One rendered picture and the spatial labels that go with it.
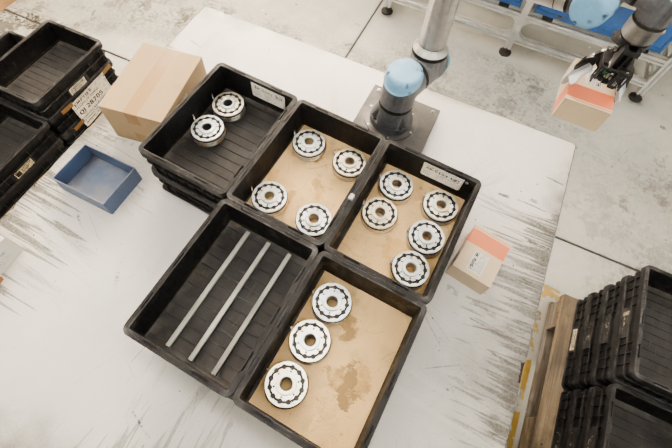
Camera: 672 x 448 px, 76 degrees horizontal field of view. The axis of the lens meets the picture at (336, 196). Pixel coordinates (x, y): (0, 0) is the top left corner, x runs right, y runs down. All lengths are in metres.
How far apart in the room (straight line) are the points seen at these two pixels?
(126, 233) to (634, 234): 2.35
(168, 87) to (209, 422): 1.01
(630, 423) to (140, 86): 1.97
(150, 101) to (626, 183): 2.40
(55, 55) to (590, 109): 2.14
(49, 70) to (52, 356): 1.34
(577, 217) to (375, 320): 1.62
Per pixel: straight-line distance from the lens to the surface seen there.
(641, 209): 2.79
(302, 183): 1.30
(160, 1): 3.36
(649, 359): 1.85
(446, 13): 1.38
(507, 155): 1.66
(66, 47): 2.42
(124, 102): 1.56
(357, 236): 1.23
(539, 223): 1.57
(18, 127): 2.36
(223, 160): 1.37
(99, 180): 1.61
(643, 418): 1.92
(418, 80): 1.39
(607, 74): 1.27
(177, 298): 1.22
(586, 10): 1.04
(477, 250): 1.35
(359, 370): 1.13
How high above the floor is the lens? 1.95
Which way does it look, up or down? 61 degrees down
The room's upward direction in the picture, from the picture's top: 6 degrees clockwise
